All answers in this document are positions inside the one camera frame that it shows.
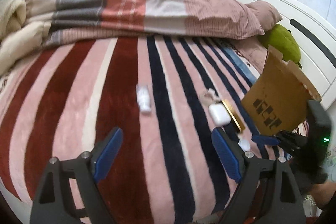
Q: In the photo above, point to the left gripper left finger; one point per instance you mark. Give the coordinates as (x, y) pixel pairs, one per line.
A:
(68, 192)

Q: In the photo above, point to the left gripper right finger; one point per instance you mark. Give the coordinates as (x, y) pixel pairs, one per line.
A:
(282, 202)

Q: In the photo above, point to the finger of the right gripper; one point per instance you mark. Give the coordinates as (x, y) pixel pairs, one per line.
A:
(265, 140)

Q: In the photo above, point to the gold rectangular case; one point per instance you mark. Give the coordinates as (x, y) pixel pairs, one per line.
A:
(239, 125)

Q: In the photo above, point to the brown cardboard box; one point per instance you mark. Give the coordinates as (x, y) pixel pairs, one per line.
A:
(278, 99)

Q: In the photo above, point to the white earbuds case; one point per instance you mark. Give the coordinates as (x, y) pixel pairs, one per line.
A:
(219, 114)

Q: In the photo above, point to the white translucent bottle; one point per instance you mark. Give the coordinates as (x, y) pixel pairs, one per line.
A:
(143, 98)

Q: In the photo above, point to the white blue-capped tube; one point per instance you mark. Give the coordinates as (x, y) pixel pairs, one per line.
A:
(244, 145)

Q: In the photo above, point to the person's right hand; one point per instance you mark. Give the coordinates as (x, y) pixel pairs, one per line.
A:
(323, 193)

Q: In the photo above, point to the green plush toy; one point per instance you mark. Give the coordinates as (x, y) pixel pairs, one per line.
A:
(282, 40)

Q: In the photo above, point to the white bed headboard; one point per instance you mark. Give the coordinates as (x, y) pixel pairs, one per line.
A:
(316, 39)

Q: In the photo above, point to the striped pink fleece blanket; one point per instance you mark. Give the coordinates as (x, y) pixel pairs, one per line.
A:
(62, 102)

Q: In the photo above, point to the pink pillow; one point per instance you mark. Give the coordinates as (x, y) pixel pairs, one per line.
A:
(267, 15)

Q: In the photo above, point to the cream fleece blanket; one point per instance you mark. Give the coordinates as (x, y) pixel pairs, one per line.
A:
(17, 38)

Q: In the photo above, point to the pink grey patchwork duvet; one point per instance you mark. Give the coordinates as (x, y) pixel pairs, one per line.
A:
(212, 18)

